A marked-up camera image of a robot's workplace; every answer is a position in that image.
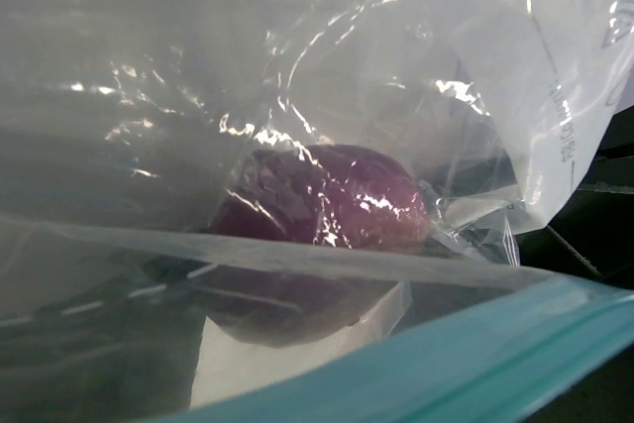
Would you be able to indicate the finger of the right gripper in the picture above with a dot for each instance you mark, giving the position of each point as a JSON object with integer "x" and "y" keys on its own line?
{"x": 590, "y": 237}

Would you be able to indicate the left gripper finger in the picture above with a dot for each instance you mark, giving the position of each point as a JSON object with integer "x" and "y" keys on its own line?
{"x": 123, "y": 350}

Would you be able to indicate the zip top bag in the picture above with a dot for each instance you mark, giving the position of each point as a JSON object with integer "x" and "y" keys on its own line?
{"x": 124, "y": 123}

